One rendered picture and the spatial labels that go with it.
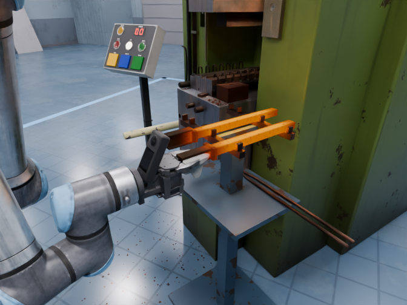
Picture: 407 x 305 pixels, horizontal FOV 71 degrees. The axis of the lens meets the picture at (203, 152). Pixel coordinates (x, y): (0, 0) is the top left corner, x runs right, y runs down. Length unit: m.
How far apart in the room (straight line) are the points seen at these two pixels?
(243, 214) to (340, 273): 0.98
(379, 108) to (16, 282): 1.42
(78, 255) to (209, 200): 0.50
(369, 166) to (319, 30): 0.76
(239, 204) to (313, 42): 0.61
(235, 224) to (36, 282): 0.55
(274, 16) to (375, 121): 0.68
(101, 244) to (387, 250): 1.75
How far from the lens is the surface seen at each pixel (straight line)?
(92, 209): 0.61
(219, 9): 1.33
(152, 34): 1.73
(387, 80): 1.48
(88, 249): 0.67
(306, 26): 1.13
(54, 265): 0.66
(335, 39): 1.20
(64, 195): 0.61
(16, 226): 0.62
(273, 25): 1.21
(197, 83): 1.45
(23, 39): 10.90
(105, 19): 11.65
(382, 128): 1.53
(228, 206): 0.99
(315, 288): 1.72
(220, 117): 1.24
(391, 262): 2.03
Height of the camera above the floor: 1.29
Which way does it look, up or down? 27 degrees down
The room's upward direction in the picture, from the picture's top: straight up
